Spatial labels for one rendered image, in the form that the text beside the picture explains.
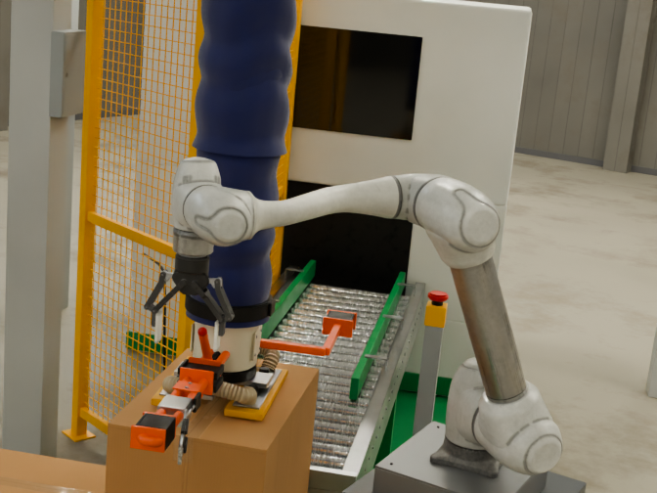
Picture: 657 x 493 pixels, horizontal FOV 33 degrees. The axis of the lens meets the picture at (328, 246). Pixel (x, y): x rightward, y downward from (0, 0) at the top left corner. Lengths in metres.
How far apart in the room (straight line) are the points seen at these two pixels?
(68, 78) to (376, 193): 1.78
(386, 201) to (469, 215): 0.24
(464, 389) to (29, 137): 1.96
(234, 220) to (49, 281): 2.10
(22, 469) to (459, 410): 1.34
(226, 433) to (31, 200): 1.68
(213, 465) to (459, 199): 0.87
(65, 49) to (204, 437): 1.77
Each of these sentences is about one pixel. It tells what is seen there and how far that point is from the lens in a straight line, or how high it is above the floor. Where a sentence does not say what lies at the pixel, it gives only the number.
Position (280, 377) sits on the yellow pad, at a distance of 3.02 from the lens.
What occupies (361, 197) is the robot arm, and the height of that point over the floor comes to 1.56.
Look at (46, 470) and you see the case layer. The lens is 3.43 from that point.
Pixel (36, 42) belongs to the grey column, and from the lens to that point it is 4.05.
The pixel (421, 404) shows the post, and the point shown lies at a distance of 3.82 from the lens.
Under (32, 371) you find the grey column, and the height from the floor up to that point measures 0.50.
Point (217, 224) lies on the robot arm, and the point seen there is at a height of 1.55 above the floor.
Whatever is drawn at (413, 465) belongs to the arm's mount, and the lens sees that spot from 2.91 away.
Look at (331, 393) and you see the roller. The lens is 4.09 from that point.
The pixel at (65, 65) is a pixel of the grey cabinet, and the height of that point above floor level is 1.66.
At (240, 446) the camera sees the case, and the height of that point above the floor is 0.94.
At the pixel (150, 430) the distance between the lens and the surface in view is 2.33.
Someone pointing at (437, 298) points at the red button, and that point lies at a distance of 3.69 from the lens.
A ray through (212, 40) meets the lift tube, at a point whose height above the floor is 1.86.
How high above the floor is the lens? 2.04
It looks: 14 degrees down
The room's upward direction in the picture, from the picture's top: 5 degrees clockwise
